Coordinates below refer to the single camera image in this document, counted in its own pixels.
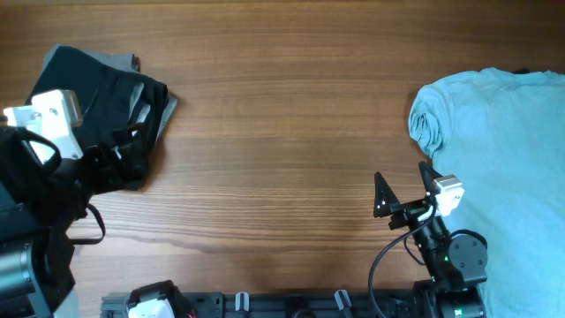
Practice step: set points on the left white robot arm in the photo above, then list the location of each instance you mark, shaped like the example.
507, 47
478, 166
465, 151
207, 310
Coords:
42, 195

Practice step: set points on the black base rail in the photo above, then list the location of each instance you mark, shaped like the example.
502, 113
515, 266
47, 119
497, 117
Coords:
393, 303

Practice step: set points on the black shorts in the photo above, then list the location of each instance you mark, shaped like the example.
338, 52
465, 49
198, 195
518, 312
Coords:
112, 94

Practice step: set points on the light blue t-shirt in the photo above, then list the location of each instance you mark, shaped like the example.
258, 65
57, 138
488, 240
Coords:
502, 135

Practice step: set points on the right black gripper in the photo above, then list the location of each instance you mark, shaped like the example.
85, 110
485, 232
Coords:
408, 211

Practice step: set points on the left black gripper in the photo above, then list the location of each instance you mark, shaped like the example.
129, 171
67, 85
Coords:
134, 155

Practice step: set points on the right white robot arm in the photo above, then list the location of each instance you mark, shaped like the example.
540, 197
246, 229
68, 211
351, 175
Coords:
456, 261

